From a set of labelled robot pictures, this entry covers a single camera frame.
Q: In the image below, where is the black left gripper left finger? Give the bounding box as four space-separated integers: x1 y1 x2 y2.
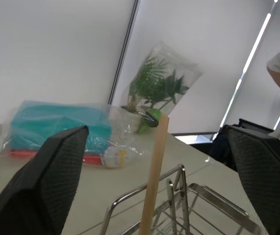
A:
0 125 90 235

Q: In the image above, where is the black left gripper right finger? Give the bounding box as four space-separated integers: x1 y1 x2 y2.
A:
224 125 280 235

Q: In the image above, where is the wooden chopstick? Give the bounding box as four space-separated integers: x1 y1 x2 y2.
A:
139 116 171 235

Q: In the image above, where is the black office chair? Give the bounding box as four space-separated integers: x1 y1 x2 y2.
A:
208 118 279 172

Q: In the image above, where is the teal box in plastic bag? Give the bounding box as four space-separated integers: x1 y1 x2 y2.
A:
0 100 121 167

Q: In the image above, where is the green plastic toy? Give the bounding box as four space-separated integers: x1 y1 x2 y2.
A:
139 108 168 135

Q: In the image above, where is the potted plant in plastic wrap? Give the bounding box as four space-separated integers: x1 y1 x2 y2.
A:
120 41 203 134

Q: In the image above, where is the chrome wire basket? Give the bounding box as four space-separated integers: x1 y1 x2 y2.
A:
98 164 269 235

